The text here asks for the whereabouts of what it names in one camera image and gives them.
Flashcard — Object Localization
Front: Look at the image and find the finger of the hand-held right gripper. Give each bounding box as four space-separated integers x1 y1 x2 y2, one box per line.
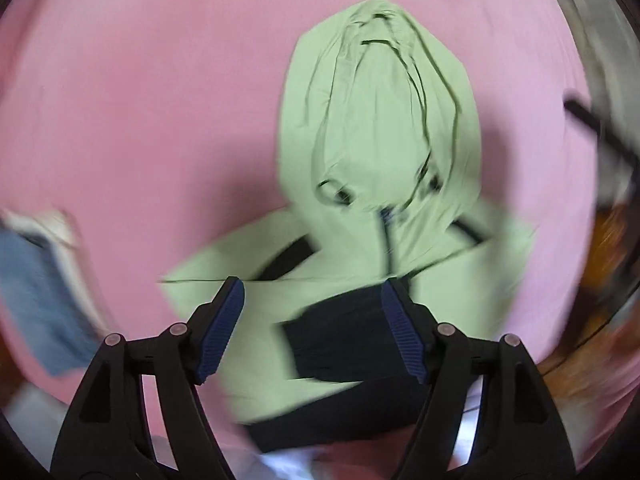
563 95 640 201

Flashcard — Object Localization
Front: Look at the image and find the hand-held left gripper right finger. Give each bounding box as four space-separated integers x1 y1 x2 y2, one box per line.
381 276 576 480

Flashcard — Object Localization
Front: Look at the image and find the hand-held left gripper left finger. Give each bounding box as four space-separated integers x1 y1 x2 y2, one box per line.
50 275 246 480

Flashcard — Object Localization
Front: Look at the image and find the pink bed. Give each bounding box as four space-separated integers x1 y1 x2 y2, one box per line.
0 0 606 461

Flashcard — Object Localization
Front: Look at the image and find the green and black hooded jacket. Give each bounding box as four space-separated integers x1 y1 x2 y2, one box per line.
160 0 536 453

